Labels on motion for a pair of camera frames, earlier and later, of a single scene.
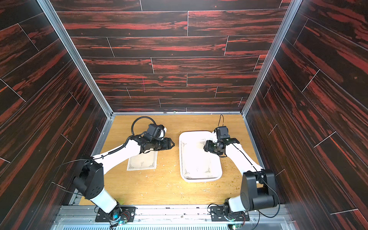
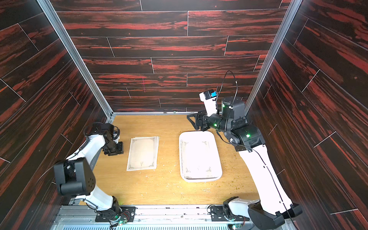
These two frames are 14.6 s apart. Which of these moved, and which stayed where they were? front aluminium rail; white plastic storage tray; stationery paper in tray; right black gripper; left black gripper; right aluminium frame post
Moved: right black gripper; left black gripper
Stayed: white plastic storage tray; front aluminium rail; stationery paper in tray; right aluminium frame post
